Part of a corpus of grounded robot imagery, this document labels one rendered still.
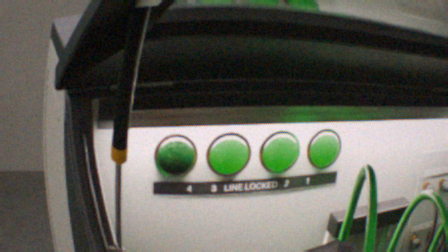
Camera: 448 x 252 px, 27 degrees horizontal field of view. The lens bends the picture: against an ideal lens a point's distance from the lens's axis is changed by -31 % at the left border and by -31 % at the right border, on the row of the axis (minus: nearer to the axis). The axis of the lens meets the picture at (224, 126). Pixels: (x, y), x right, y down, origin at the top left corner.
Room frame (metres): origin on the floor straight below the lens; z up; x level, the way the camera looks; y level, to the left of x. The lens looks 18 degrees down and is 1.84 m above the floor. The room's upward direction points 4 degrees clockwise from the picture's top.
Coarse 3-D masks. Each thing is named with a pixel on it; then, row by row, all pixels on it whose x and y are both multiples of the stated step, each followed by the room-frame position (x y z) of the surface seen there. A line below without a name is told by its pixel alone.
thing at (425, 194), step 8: (424, 192) 1.21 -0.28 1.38; (432, 192) 1.18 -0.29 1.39; (416, 200) 1.23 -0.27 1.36; (432, 200) 1.17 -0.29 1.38; (440, 200) 1.15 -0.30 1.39; (408, 208) 1.25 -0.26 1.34; (440, 208) 1.14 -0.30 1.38; (408, 216) 1.26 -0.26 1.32; (400, 224) 1.27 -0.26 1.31; (400, 232) 1.27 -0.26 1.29; (392, 240) 1.28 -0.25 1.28; (392, 248) 1.28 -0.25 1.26
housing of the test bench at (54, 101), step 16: (80, 16) 1.58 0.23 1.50; (64, 32) 1.47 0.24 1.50; (48, 64) 1.55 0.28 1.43; (48, 80) 1.54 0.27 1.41; (192, 80) 1.37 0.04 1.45; (208, 80) 1.38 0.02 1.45; (224, 80) 1.39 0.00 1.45; (240, 80) 1.39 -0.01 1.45; (256, 80) 1.40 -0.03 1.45; (272, 80) 1.40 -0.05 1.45; (288, 80) 1.41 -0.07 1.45; (304, 80) 1.42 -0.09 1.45; (320, 80) 1.42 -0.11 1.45; (48, 96) 1.52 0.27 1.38; (64, 96) 1.33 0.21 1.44; (48, 112) 1.51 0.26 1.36; (64, 112) 1.32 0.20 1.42; (48, 128) 1.50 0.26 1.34; (48, 144) 1.50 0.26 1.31; (48, 160) 1.51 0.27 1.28; (48, 176) 1.53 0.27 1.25; (64, 176) 1.33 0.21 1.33; (48, 192) 1.55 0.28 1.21; (64, 192) 1.33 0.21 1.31; (48, 208) 1.57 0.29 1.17; (64, 208) 1.36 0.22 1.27; (64, 224) 1.38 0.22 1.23; (64, 240) 1.41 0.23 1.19
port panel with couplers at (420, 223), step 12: (432, 156) 1.45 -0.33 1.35; (444, 156) 1.46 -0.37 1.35; (420, 168) 1.44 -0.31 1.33; (432, 168) 1.45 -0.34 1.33; (444, 168) 1.46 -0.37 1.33; (420, 180) 1.44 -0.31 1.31; (432, 180) 1.45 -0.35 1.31; (444, 180) 1.45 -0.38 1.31; (444, 192) 1.47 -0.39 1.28; (420, 204) 1.45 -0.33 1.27; (432, 204) 1.46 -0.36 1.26; (420, 216) 1.45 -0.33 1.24; (432, 216) 1.46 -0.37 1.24; (408, 228) 1.44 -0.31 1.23; (420, 228) 1.45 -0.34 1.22; (408, 240) 1.44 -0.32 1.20; (420, 240) 1.45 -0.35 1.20; (432, 240) 1.43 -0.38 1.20; (444, 240) 1.48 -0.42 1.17
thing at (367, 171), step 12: (372, 168) 1.15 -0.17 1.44; (360, 180) 1.23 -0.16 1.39; (372, 180) 1.11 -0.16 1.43; (360, 192) 1.25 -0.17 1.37; (372, 192) 1.09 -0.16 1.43; (372, 204) 1.07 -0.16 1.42; (348, 216) 1.28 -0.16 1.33; (372, 216) 1.05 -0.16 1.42; (348, 228) 1.29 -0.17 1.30; (372, 228) 1.03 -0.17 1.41; (372, 240) 1.01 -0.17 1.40
